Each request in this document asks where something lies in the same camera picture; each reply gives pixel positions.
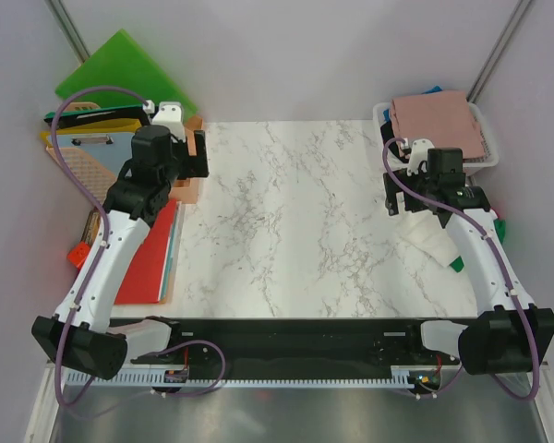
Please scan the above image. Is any white t shirt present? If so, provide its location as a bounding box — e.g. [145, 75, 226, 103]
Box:
[397, 211, 459, 268]

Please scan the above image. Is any pink t shirt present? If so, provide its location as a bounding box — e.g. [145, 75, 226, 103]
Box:
[390, 90, 485, 160]

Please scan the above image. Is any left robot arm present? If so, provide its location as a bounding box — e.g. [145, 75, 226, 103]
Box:
[31, 125, 209, 380]

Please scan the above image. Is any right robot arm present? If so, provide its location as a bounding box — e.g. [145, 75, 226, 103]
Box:
[383, 138, 554, 375]

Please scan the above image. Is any orange desk organizer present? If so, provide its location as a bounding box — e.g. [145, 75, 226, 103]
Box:
[169, 115, 204, 204]

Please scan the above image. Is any black t shirt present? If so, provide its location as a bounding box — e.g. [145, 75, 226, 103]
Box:
[379, 120, 426, 171]

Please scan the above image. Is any black folder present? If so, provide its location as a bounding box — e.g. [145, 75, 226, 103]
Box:
[57, 105, 151, 129]

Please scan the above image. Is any yellow folder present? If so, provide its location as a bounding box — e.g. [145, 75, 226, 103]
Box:
[56, 118, 142, 149]

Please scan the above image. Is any white laundry basket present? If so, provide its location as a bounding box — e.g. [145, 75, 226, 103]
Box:
[372, 102, 500, 176]

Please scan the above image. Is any blue clipboard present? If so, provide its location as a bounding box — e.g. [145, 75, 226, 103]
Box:
[57, 132, 133, 176]

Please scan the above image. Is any green t shirt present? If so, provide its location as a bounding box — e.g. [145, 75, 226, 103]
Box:
[450, 218, 507, 272]

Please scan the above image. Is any pink file rack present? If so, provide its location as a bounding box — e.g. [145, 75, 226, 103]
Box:
[43, 100, 126, 209]

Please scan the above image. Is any green plastic folder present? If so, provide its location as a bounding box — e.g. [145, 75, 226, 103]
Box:
[55, 30, 198, 120]

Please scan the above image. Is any brown book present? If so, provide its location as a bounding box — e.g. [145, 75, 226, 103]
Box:
[80, 208, 101, 246]

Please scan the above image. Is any red folder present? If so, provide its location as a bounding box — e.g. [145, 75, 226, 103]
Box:
[114, 199, 179, 305]

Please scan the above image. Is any red cube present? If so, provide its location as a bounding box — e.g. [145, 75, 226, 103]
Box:
[66, 242, 90, 269]

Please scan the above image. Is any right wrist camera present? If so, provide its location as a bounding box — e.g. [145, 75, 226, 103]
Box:
[406, 138, 435, 176]

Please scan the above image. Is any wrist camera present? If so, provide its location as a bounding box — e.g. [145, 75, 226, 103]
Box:
[151, 102, 186, 141]
[406, 138, 435, 176]

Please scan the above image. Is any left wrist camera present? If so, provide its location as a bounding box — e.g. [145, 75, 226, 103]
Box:
[151, 102, 186, 141]

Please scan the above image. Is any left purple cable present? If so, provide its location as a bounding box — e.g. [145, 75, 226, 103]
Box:
[50, 85, 227, 409]

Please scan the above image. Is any white cable duct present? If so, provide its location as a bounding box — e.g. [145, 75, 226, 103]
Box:
[92, 365, 423, 389]

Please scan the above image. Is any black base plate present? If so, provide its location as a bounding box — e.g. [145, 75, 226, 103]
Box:
[135, 318, 459, 378]

